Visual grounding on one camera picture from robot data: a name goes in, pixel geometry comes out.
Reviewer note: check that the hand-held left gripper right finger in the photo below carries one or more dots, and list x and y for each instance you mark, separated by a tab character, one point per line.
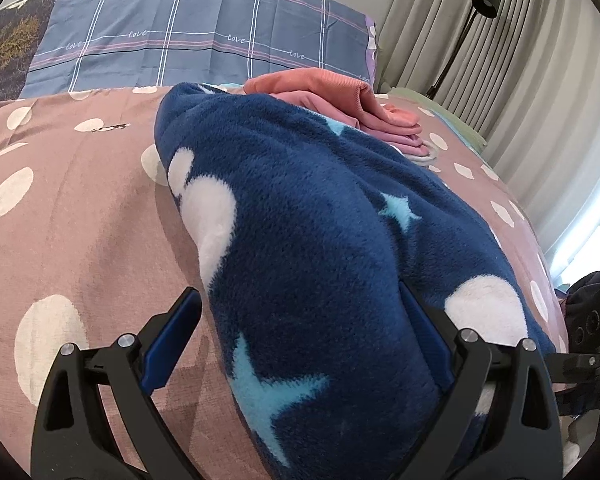
427	335

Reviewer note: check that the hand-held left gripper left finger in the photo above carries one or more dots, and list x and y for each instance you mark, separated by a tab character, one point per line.
175	330

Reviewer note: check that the green bedsheet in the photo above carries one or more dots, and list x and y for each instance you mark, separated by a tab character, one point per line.
460	125

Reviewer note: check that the stack of folded pink clothes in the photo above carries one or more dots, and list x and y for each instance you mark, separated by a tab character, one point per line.
427	159

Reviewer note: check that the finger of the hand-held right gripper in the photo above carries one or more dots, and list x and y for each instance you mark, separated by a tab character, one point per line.
580	367

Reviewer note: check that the black floor lamp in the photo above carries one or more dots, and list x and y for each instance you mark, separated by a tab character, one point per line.
487	2

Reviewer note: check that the pink polka-dot blanket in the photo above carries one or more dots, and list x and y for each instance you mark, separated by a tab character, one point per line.
80	220

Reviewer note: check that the blue plaid pillow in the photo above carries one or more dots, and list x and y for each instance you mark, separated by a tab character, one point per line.
190	35

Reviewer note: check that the dark tree-print pillow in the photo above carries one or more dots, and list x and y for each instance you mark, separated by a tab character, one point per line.
10	50

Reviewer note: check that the pink folded garment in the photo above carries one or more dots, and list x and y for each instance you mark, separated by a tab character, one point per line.
340	115

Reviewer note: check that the salmon folded garment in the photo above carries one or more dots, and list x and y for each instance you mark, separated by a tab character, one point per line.
325	85

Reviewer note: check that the grey curtain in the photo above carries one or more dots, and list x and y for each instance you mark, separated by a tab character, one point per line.
530	110

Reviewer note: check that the blue fleece star-print robe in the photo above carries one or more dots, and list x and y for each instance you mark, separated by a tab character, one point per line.
320	240

